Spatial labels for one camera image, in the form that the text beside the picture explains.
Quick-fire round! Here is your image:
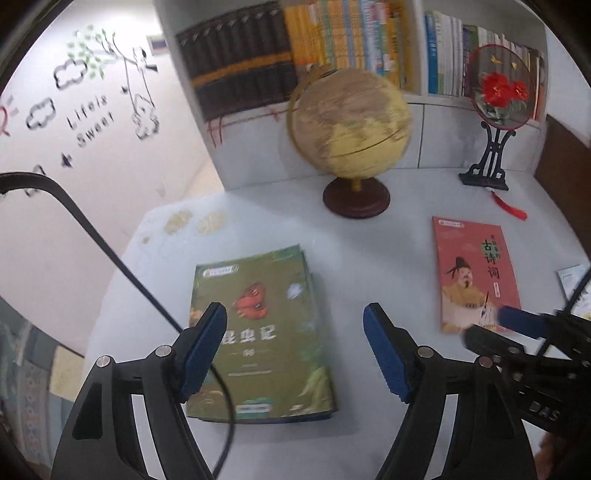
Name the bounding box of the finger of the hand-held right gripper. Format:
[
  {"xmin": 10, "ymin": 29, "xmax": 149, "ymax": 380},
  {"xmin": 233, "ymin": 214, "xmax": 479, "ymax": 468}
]
[
  {"xmin": 462, "ymin": 323, "xmax": 527, "ymax": 365},
  {"xmin": 496, "ymin": 305, "xmax": 561, "ymax": 340}
]

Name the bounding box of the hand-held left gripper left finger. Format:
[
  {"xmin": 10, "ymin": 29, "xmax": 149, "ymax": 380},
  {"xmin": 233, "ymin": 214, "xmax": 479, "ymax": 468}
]
[{"xmin": 51, "ymin": 301, "xmax": 228, "ymax": 480}]

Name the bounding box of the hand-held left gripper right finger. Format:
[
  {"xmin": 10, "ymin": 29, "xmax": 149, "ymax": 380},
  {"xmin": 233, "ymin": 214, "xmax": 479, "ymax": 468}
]
[{"xmin": 362, "ymin": 302, "xmax": 539, "ymax": 480}]

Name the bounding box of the pale dog cover book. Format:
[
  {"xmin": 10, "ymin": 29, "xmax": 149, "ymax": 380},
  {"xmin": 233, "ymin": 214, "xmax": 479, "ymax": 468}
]
[{"xmin": 556, "ymin": 264, "xmax": 591, "ymax": 319}]

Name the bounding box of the green butterfly cover book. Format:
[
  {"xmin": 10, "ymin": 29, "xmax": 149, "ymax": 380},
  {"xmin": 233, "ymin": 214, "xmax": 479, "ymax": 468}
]
[{"xmin": 185, "ymin": 247, "xmax": 338, "ymax": 414}]

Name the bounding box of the salmon red poet book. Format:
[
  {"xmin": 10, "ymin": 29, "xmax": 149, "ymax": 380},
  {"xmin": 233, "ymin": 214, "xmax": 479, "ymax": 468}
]
[{"xmin": 431, "ymin": 215, "xmax": 522, "ymax": 334}]

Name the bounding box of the row of black books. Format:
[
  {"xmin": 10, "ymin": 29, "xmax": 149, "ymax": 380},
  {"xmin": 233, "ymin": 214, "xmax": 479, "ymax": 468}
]
[{"xmin": 175, "ymin": 9, "xmax": 298, "ymax": 121}]

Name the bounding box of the row of yellow books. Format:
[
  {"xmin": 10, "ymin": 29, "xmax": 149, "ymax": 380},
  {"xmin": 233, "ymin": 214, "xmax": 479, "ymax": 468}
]
[{"xmin": 281, "ymin": 0, "xmax": 416, "ymax": 90}]

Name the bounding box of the blue book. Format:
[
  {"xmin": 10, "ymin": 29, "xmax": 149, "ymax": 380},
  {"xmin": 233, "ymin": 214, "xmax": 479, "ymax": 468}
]
[{"xmin": 196, "ymin": 406, "xmax": 335, "ymax": 422}]

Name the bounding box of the black carved fan stand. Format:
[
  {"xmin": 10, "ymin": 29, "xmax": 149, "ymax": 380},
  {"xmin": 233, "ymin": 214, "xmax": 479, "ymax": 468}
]
[{"xmin": 458, "ymin": 124, "xmax": 517, "ymax": 191}]

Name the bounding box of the brown wooden cabinet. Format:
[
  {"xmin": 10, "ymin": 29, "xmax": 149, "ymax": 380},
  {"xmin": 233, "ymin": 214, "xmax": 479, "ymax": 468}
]
[{"xmin": 533, "ymin": 114, "xmax": 591, "ymax": 232}]

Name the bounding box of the patterned floor mat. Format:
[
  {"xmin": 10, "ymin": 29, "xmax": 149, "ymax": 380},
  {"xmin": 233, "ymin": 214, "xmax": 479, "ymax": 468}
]
[{"xmin": 0, "ymin": 295, "xmax": 84, "ymax": 462}]

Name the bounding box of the white bookshelf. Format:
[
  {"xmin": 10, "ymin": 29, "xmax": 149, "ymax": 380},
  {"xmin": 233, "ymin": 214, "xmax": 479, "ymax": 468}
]
[{"xmin": 154, "ymin": 0, "xmax": 550, "ymax": 190}]

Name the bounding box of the yellow desk globe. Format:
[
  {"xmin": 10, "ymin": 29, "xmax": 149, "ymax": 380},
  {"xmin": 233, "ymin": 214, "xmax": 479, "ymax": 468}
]
[{"xmin": 286, "ymin": 65, "xmax": 411, "ymax": 219}]

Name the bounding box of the round embroidered peony fan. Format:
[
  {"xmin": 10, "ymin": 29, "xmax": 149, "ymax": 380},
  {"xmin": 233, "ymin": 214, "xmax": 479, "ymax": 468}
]
[{"xmin": 464, "ymin": 44, "xmax": 541, "ymax": 130}]

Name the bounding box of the round red flower fan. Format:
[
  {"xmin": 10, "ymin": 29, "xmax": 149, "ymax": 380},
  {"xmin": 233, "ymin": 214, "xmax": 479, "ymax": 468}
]
[{"xmin": 422, "ymin": 10, "xmax": 546, "ymax": 121}]

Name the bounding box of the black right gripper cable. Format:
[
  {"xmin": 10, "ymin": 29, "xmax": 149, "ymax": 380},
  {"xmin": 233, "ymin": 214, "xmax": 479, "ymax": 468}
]
[{"xmin": 536, "ymin": 268, "xmax": 591, "ymax": 356}]

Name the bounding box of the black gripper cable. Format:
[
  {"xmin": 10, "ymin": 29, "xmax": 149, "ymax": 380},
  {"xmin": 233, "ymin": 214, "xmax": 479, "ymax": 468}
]
[
  {"xmin": 0, "ymin": 172, "xmax": 236, "ymax": 480},
  {"xmin": 536, "ymin": 268, "xmax": 591, "ymax": 356}
]

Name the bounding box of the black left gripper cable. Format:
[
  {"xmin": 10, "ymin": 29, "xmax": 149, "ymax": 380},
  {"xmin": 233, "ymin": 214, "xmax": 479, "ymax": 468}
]
[{"xmin": 0, "ymin": 172, "xmax": 236, "ymax": 480}]

